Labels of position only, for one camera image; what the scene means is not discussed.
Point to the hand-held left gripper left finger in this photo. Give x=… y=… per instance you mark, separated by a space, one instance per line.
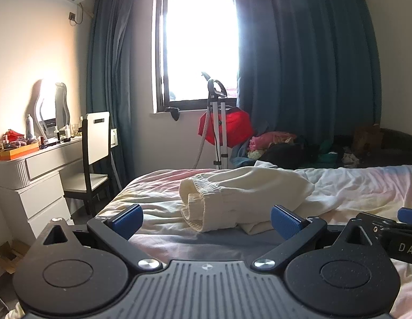
x=127 y=221

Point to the orange box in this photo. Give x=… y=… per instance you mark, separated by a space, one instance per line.
x=23 y=151

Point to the blue garment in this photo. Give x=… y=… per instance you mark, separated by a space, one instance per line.
x=241 y=158

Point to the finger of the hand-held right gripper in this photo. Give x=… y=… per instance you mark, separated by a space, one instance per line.
x=409 y=214

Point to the pink garment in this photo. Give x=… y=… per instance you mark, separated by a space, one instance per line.
x=272 y=139

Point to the brown bag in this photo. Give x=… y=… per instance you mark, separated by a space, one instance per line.
x=367 y=139

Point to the black item on sill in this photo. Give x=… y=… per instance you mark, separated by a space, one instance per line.
x=175 y=113

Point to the row of cosmetic bottles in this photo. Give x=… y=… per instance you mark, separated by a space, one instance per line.
x=67 y=133

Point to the grey spray bottle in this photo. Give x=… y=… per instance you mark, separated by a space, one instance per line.
x=29 y=126

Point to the blue curtain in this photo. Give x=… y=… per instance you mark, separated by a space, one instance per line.
x=309 y=56

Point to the white and black chair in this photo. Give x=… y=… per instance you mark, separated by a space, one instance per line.
x=98 y=136

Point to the cardboard box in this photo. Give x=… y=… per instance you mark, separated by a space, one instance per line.
x=9 y=256

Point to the black framed window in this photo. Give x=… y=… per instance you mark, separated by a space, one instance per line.
x=199 y=40

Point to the green garment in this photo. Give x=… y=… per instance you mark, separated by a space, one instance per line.
x=327 y=154

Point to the dark sofa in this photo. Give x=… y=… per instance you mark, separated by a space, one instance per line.
x=399 y=146

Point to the white dressing table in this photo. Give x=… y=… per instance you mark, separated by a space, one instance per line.
x=43 y=206

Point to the garment steamer stand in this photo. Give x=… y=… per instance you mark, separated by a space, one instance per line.
x=222 y=133

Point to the white framed mirror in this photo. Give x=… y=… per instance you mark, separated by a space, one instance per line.
x=61 y=106

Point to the bed with pastel duvet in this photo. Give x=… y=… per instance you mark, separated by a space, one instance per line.
x=359 y=186

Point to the dark folded fabric under window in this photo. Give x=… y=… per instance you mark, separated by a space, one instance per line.
x=119 y=73

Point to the cream pants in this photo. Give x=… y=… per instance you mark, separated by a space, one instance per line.
x=246 y=189

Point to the red pouch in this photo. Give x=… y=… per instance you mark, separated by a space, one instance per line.
x=13 y=137

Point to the black garment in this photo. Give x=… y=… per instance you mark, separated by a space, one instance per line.
x=286 y=156

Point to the white wall box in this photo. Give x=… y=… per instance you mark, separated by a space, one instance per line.
x=114 y=137

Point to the red cloth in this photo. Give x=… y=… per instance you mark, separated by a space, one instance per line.
x=236 y=123

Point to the wall socket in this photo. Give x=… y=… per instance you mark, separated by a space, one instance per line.
x=72 y=16

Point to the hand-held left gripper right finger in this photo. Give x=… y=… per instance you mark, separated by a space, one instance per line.
x=286 y=221

